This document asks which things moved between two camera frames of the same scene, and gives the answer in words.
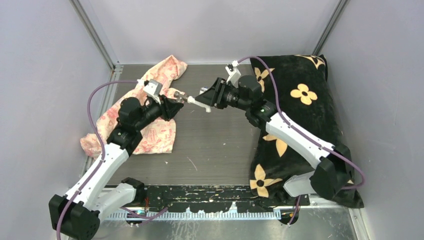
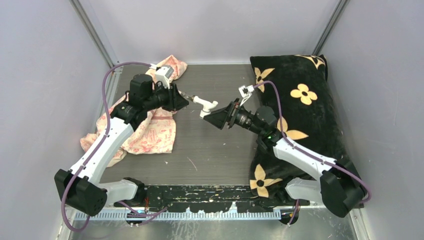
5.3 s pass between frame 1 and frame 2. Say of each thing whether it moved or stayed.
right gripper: moved
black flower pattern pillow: stayed
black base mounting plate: stayed
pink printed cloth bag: stayed
